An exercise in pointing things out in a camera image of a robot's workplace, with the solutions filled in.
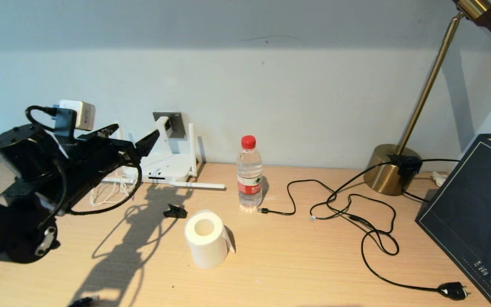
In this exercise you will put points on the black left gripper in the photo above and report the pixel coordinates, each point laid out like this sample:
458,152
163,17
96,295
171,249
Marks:
100,166

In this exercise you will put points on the white power adapter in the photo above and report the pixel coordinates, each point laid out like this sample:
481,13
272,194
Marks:
163,123

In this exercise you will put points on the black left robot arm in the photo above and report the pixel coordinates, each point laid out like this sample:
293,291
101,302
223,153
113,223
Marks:
11,230

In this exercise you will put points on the white router with antennas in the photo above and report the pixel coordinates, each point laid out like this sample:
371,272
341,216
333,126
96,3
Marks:
164,168

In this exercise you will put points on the small black clip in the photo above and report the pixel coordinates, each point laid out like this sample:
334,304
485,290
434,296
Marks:
175,212

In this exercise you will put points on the clear red-capped water bottle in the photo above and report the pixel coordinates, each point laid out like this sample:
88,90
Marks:
249,175

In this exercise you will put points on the white toilet paper roll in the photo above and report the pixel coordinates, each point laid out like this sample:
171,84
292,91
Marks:
207,243

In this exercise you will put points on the brass desk lamp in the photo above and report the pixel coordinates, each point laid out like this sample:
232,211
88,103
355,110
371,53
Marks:
388,170

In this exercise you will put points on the small white object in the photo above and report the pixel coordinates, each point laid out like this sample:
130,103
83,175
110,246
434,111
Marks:
439,179

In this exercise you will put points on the grey wall socket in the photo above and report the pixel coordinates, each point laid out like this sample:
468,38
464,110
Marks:
178,125

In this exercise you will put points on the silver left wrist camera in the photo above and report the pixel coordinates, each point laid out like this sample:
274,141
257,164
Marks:
79,114

